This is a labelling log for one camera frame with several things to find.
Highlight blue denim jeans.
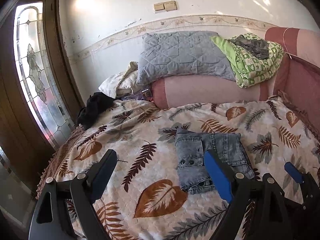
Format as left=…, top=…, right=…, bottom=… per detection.
left=175, top=128, right=254, bottom=194

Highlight leaf-patterned beige blanket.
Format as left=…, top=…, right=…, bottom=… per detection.
left=37, top=97, right=319, bottom=239

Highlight black garment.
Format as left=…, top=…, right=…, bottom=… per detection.
left=76, top=92, right=115, bottom=130

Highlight stained glass wooden door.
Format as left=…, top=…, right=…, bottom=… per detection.
left=1, top=0, right=83, bottom=190

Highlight green patterned folded blanket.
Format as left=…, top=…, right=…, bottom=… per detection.
left=210, top=33, right=285, bottom=88

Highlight small colourful packet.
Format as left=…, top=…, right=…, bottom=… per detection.
left=121, top=88, right=153, bottom=102

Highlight cream white pillow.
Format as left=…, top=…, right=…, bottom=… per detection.
left=98, top=61, right=142, bottom=99

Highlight grey crumpled garment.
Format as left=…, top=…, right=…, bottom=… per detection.
left=231, top=35, right=269, bottom=60

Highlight grey quilted pillow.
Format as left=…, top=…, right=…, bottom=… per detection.
left=137, top=31, right=235, bottom=85

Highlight gold wall light switch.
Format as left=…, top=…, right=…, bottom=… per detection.
left=153, top=1, right=177, bottom=13

